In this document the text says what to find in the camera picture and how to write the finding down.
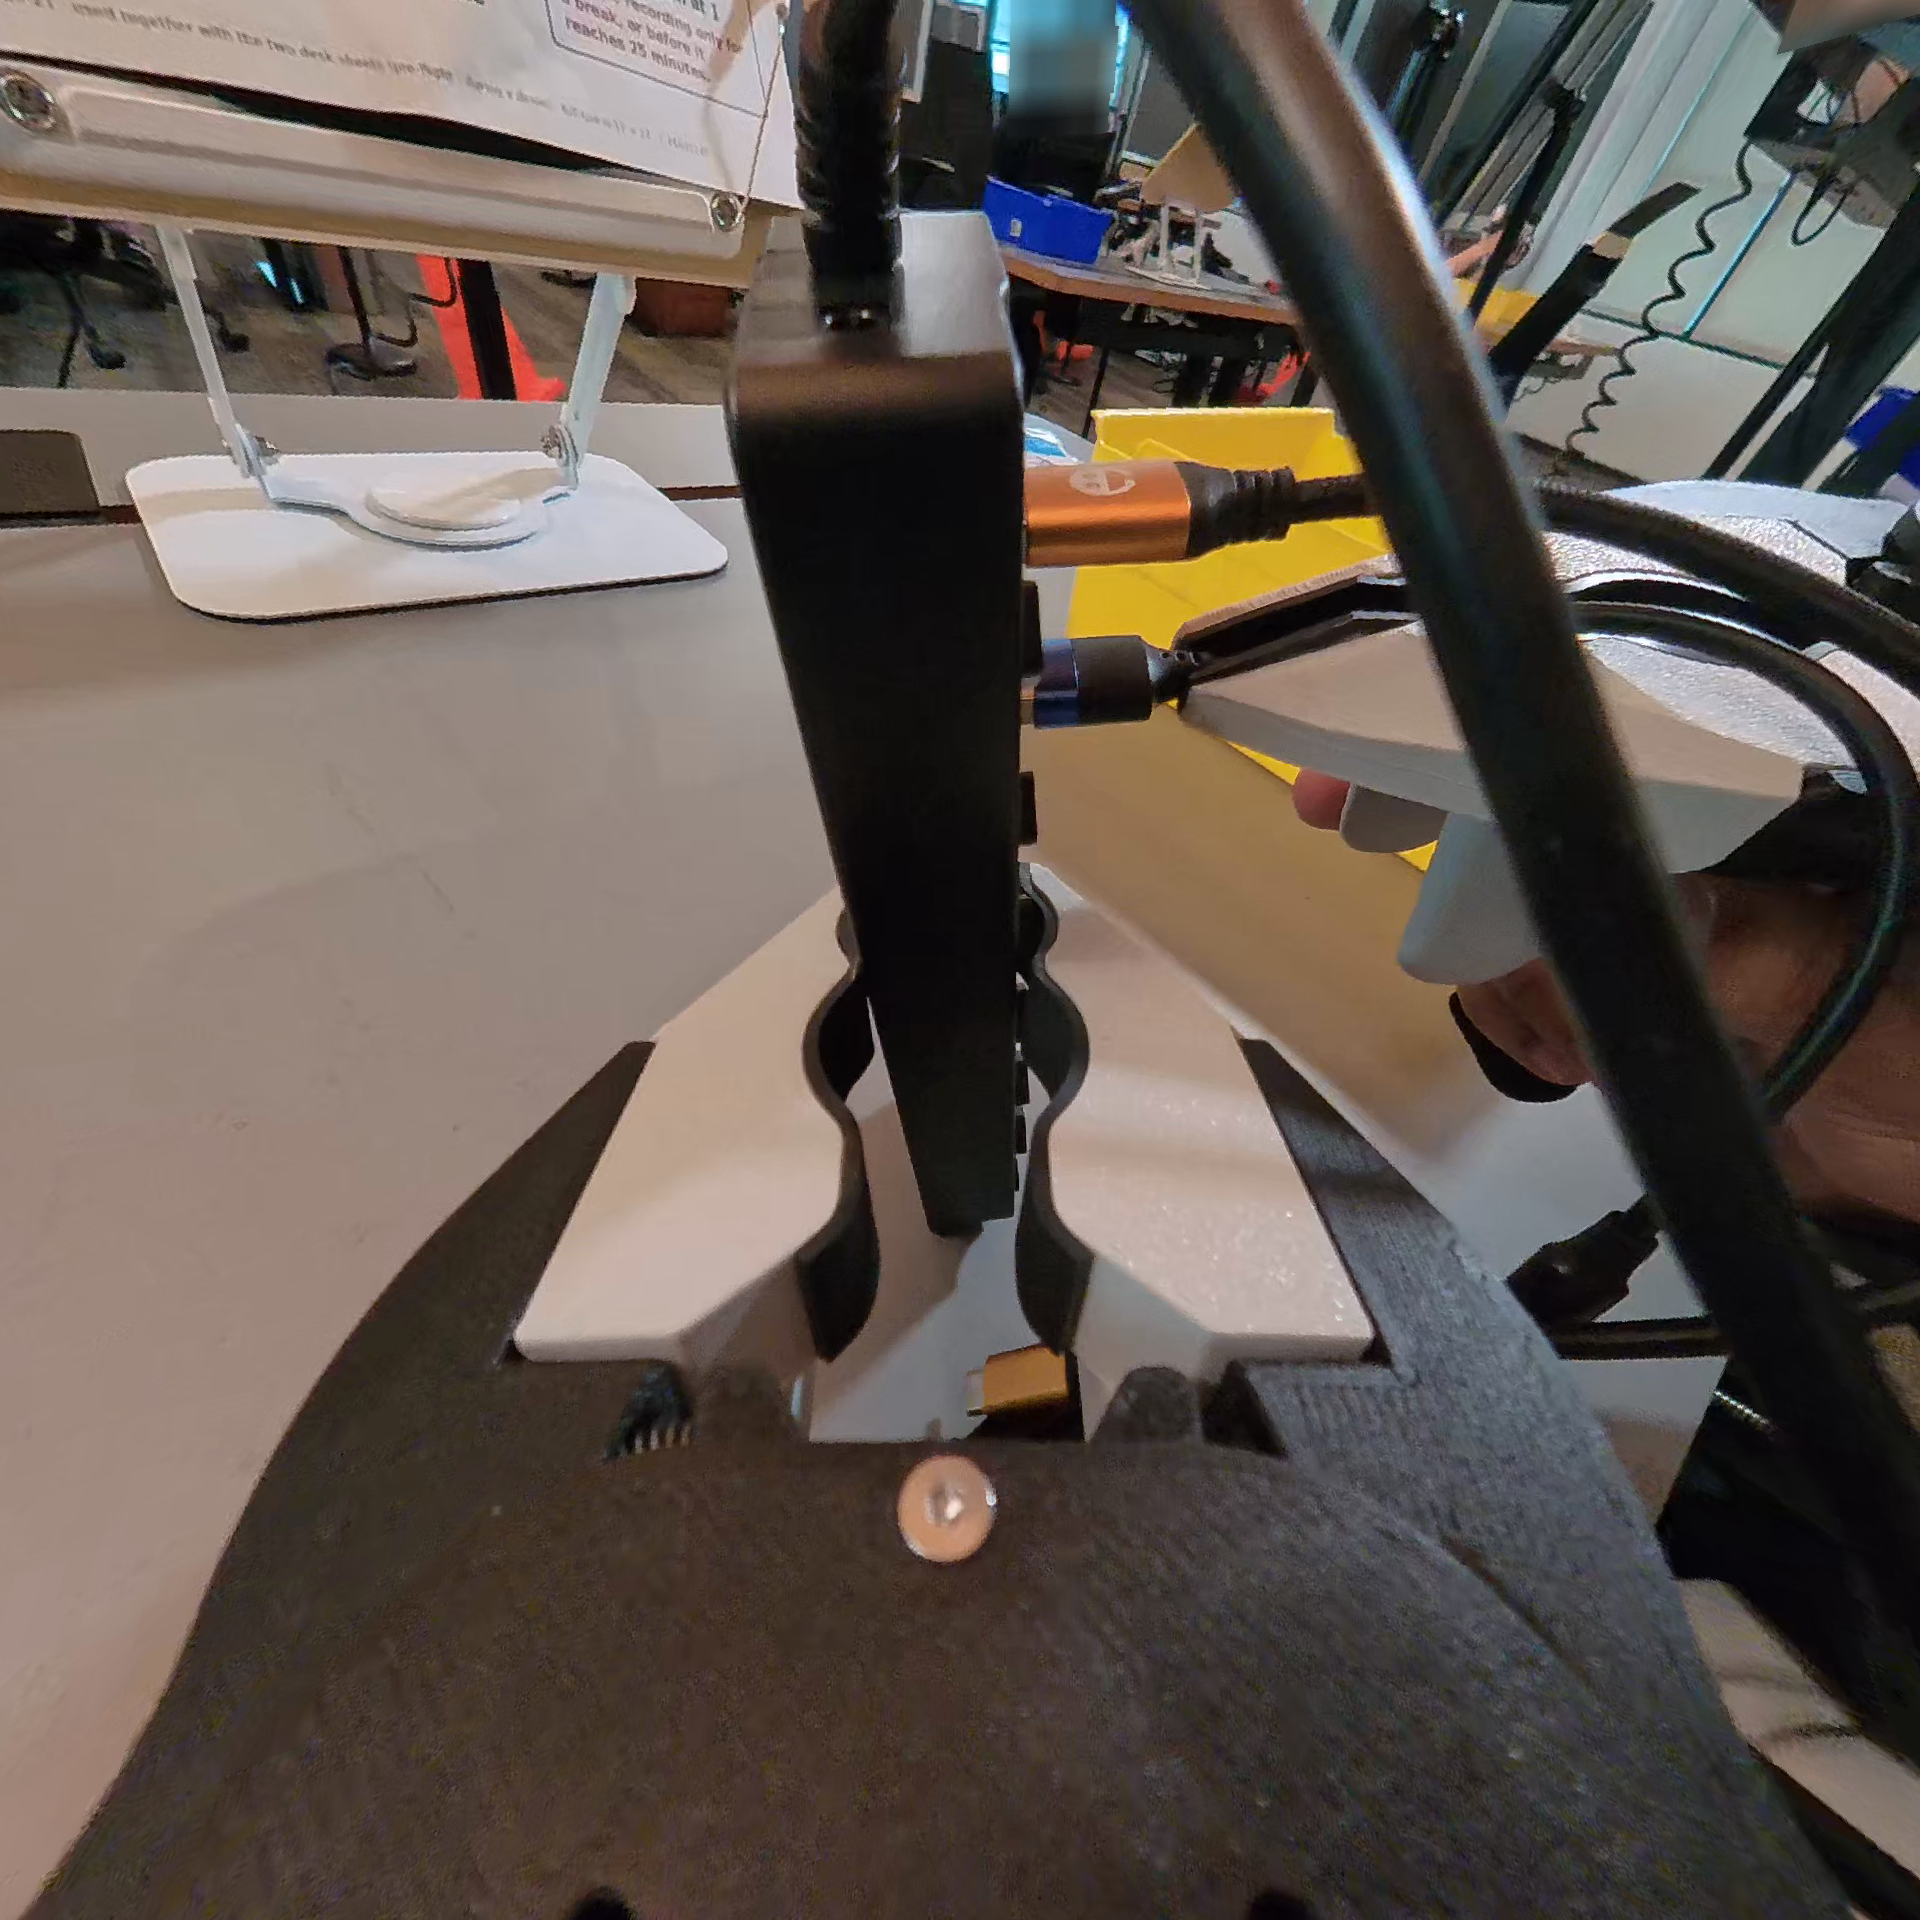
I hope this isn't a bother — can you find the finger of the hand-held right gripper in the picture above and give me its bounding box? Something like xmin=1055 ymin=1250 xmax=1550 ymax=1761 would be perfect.
xmin=1180 ymin=621 xmax=1806 ymax=879
xmin=1171 ymin=481 xmax=1920 ymax=712

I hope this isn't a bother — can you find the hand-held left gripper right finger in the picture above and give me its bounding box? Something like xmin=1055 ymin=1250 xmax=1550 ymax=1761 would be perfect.
xmin=1016 ymin=879 xmax=1376 ymax=1425

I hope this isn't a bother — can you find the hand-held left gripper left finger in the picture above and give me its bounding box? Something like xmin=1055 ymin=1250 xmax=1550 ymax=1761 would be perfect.
xmin=513 ymin=893 xmax=883 ymax=1437

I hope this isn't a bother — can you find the thick black hub cable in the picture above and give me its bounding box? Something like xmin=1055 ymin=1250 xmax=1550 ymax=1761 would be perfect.
xmin=791 ymin=0 xmax=1920 ymax=1765

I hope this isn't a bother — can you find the blue-plug black cable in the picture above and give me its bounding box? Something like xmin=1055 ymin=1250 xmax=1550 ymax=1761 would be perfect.
xmin=1019 ymin=596 xmax=1903 ymax=1120

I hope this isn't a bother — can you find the orange-plug black braided cable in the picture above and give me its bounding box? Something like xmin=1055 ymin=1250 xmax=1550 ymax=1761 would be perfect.
xmin=1024 ymin=457 xmax=1920 ymax=671

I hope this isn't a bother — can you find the black USB hub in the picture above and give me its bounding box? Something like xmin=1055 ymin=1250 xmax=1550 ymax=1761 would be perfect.
xmin=726 ymin=211 xmax=1039 ymax=1239

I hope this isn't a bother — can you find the grey desk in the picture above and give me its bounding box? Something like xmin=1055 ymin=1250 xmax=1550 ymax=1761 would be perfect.
xmin=0 ymin=386 xmax=1920 ymax=1920

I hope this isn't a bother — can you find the black flat desk panel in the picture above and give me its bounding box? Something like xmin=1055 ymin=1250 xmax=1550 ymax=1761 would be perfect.
xmin=0 ymin=431 xmax=103 ymax=522

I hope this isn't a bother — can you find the person's right hand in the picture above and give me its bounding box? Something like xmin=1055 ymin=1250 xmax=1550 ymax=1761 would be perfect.
xmin=1288 ymin=767 xmax=1920 ymax=1225

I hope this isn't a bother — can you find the gold USB plug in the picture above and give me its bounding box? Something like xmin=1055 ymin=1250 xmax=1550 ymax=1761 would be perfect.
xmin=964 ymin=1346 xmax=1077 ymax=1421

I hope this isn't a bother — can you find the black tripod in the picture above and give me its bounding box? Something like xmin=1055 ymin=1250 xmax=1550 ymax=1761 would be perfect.
xmin=1477 ymin=176 xmax=1704 ymax=407

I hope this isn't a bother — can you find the yellow plastic bin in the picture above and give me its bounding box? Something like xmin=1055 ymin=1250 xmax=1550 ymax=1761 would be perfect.
xmin=1071 ymin=404 xmax=1502 ymax=875

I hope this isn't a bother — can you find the wooden edged table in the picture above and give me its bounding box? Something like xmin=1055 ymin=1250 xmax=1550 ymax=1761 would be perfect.
xmin=996 ymin=241 xmax=1307 ymax=407

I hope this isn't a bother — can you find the small wooden stand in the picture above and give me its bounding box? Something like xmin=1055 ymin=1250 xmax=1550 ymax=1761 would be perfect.
xmin=1135 ymin=124 xmax=1251 ymax=288

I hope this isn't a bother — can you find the blue plastic bin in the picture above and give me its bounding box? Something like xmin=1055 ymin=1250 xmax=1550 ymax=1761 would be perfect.
xmin=982 ymin=176 xmax=1119 ymax=260

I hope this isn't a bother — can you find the printed instruction sheet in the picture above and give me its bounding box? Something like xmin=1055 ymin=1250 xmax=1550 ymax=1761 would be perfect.
xmin=0 ymin=0 xmax=805 ymax=213

